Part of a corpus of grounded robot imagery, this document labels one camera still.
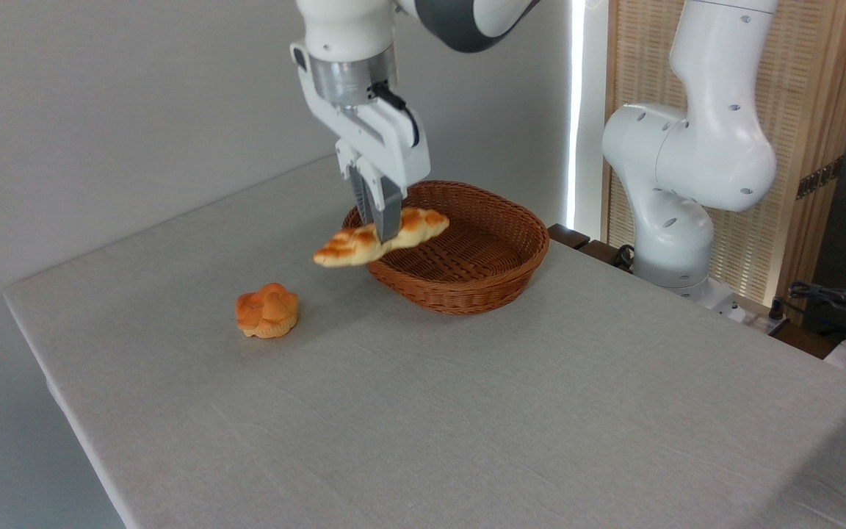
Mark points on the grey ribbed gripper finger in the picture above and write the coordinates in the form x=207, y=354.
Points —
x=359, y=195
x=388, y=213

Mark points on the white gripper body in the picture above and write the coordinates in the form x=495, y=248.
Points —
x=386, y=147

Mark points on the grey fabric tablecloth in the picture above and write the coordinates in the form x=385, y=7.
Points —
x=467, y=411

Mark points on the round orange bread bun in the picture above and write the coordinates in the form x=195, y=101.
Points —
x=267, y=311

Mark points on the vertical white light strip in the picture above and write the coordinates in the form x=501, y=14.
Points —
x=576, y=110

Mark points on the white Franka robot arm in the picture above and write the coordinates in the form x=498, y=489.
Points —
x=702, y=154

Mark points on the long braided bread loaf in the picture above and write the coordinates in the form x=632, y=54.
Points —
x=353, y=246

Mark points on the brown wicker basket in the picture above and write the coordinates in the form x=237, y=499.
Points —
x=482, y=257

